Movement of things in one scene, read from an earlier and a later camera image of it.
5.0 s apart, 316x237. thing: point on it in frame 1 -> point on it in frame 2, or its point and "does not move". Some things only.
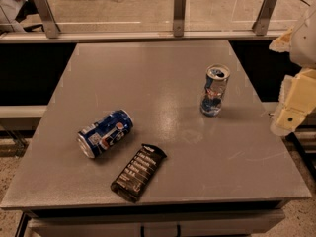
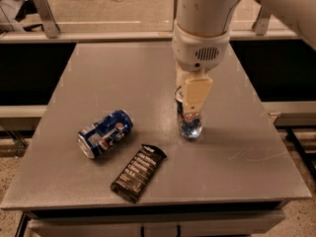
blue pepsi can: x=105 y=133 does not move
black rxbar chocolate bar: x=130 y=183 does not move
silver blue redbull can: x=216 y=77 -> x=190 y=123
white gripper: x=305 y=43 -> x=198 y=52
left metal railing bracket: x=44 y=9 does not move
